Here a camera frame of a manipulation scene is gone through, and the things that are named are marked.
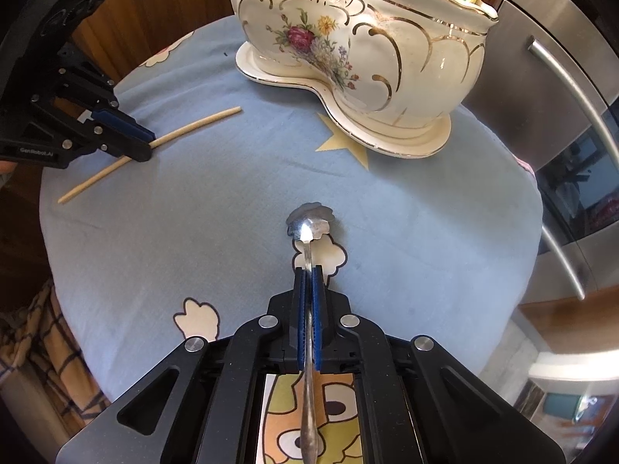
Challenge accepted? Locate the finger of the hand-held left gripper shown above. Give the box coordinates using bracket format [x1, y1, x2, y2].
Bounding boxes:
[33, 68, 156, 163]

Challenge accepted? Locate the checked cloth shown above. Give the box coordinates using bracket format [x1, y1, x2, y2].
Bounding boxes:
[0, 278, 109, 436]

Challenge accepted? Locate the wooden base cabinet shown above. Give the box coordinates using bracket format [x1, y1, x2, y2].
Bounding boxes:
[72, 0, 243, 83]

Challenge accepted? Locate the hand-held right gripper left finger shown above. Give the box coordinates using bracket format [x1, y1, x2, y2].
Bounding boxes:
[55, 271, 307, 464]

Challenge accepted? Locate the bamboo chopstick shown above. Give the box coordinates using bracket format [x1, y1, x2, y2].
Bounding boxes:
[57, 106, 243, 205]

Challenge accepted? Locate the silver metal spoon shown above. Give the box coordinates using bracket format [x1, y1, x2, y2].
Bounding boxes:
[285, 202, 338, 462]

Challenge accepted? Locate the stainless steel oven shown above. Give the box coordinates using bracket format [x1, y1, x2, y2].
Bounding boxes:
[462, 0, 619, 300]

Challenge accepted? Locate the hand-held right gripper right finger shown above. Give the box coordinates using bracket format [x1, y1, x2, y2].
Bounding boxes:
[312, 267, 564, 464]

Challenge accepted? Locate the blue printed tablecloth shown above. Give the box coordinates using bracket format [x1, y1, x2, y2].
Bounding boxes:
[39, 14, 542, 464]

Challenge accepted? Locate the floral ceramic utensil holder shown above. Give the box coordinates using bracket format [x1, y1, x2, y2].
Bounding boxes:
[228, 0, 500, 159]

